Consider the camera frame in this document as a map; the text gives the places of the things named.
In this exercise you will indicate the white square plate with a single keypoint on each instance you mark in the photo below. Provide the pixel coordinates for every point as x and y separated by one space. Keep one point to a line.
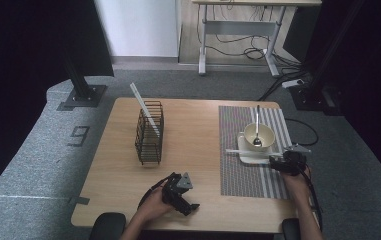
258 160

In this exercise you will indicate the black stand with dark base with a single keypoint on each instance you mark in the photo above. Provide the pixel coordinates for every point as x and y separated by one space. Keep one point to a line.
314 100

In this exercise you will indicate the cream bowl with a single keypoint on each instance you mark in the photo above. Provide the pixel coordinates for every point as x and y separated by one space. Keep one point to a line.
266 131

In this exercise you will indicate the black chair armrest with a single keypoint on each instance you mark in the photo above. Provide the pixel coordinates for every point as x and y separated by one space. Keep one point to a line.
291 230
106 226

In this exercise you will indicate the white-legged desk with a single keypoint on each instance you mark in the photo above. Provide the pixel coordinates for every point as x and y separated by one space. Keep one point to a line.
241 27

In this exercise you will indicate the person's right hand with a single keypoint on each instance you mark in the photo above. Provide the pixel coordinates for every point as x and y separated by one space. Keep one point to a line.
296 183

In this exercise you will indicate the white power strip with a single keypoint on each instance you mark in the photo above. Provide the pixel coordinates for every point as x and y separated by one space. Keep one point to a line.
293 83

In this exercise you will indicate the metal spoon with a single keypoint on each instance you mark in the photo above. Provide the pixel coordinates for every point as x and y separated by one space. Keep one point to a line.
257 141

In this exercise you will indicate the black curtain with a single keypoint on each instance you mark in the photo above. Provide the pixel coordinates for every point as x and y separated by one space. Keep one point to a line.
378 83
18 66

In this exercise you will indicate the long white stick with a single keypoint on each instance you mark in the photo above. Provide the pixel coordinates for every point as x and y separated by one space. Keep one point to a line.
143 103

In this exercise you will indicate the person's left hand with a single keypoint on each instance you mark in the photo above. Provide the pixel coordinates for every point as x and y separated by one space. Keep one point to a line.
154 210

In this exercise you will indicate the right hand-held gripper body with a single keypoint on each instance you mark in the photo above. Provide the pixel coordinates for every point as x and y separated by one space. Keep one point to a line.
294 161

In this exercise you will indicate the black stand with base plate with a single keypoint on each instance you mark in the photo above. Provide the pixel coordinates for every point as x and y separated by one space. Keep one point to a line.
84 96

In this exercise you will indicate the grey striped placemat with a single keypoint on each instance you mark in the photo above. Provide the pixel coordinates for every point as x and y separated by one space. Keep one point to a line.
231 173

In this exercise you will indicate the grey tape piece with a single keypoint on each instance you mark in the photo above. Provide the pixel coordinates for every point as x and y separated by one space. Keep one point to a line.
80 200

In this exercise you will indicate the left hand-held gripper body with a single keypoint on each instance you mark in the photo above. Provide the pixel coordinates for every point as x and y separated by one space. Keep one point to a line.
176 190

